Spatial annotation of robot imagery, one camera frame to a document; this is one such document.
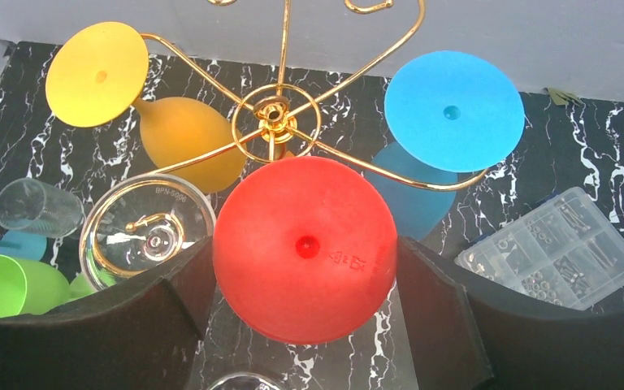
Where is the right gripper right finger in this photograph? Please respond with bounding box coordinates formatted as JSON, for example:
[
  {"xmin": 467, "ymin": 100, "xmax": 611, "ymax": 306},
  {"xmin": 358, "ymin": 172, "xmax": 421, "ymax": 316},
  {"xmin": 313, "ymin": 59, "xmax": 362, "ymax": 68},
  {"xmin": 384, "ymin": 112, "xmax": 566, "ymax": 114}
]
[{"xmin": 396, "ymin": 237, "xmax": 624, "ymax": 389}]

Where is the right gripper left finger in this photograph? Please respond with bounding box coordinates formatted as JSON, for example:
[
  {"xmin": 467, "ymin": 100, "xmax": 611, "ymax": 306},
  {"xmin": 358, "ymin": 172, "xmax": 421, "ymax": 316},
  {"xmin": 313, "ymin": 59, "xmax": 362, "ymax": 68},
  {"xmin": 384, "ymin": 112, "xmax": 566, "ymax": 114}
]
[{"xmin": 0, "ymin": 238, "xmax": 216, "ymax": 389}]

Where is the green wine glass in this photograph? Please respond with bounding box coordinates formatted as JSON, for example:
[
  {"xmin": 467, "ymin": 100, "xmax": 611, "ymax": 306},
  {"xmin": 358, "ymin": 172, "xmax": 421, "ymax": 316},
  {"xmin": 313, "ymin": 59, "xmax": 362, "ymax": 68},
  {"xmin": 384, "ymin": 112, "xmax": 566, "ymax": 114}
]
[{"xmin": 0, "ymin": 254, "xmax": 95, "ymax": 319}]

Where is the teal blue wine glass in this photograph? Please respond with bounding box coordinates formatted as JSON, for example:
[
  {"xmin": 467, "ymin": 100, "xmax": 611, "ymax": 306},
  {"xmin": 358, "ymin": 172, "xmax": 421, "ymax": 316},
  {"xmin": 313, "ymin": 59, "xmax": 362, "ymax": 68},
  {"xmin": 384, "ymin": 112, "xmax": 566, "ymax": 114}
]
[{"xmin": 0, "ymin": 231, "xmax": 47, "ymax": 261}]

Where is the clear patterned wine glass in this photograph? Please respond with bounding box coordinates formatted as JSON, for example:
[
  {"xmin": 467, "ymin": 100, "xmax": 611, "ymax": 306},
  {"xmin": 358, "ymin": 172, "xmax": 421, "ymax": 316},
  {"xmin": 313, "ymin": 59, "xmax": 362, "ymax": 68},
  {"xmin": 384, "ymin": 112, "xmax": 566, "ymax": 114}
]
[{"xmin": 0, "ymin": 178, "xmax": 86, "ymax": 239}]

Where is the red wine glass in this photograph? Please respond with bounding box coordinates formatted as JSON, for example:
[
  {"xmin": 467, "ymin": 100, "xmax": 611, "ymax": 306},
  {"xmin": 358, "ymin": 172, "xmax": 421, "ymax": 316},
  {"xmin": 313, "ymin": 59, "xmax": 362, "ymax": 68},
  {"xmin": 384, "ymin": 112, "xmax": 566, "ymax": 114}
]
[{"xmin": 213, "ymin": 156, "xmax": 398, "ymax": 345}]

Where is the yellow orange wine glass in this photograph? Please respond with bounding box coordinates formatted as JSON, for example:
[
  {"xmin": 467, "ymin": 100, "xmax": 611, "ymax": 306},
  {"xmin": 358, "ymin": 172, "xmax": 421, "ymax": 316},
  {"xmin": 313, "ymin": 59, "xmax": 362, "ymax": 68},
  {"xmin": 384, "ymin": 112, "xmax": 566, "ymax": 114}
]
[{"xmin": 45, "ymin": 21, "xmax": 233, "ymax": 168}]

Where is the clear wine glass front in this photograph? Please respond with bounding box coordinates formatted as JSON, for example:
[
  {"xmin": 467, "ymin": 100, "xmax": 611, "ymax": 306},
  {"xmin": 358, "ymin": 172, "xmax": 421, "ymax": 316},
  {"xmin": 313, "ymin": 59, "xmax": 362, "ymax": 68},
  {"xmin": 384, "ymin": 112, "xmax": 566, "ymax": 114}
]
[{"xmin": 206, "ymin": 371, "xmax": 288, "ymax": 390}]

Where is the clear wine glass rear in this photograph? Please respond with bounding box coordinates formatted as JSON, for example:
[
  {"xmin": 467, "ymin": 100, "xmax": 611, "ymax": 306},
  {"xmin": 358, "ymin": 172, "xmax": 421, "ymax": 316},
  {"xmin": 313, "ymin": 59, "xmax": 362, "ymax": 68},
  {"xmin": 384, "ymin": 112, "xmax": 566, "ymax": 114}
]
[{"xmin": 78, "ymin": 174, "xmax": 216, "ymax": 292}]

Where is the clear plastic screw box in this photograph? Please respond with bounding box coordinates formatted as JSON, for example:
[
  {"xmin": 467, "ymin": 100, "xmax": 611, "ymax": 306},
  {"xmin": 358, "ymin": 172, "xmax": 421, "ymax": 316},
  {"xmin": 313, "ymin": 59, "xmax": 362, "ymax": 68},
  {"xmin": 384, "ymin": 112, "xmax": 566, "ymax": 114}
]
[{"xmin": 455, "ymin": 187, "xmax": 624, "ymax": 310}]

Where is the gold wire glass rack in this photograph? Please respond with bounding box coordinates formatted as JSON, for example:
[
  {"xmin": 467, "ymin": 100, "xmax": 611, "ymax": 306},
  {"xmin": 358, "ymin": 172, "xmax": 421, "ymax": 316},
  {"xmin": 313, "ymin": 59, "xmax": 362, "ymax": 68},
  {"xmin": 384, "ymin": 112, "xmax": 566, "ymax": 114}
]
[{"xmin": 93, "ymin": 0, "xmax": 491, "ymax": 281}]

